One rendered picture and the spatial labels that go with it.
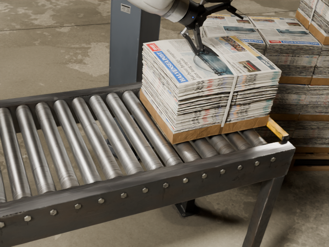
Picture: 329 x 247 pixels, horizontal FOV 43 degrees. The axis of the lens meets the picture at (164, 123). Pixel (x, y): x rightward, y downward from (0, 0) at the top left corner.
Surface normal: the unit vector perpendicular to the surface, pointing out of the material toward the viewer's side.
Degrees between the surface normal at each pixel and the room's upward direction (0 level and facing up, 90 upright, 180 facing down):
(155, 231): 0
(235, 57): 2
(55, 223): 90
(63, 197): 0
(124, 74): 90
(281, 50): 90
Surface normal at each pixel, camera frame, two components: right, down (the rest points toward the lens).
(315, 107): 0.09, 0.58
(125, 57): -0.55, 0.43
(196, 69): 0.08, -0.81
